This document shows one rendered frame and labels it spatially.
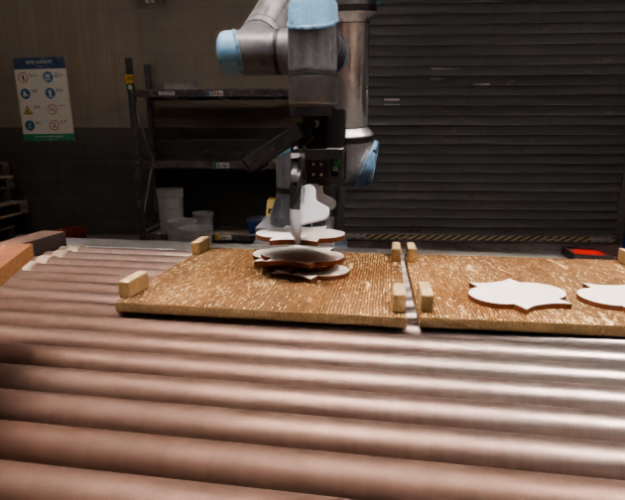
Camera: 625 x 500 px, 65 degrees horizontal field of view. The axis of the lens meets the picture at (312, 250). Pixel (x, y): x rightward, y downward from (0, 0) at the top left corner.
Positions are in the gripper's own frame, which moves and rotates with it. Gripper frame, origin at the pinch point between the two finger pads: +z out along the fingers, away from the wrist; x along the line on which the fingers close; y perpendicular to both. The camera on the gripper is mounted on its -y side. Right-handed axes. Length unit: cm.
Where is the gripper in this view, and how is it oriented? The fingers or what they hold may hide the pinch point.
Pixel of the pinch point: (300, 233)
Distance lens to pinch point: 80.3
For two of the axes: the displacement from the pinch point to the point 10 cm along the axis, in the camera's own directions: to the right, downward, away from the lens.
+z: 0.0, 9.7, 2.3
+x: 1.5, -2.3, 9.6
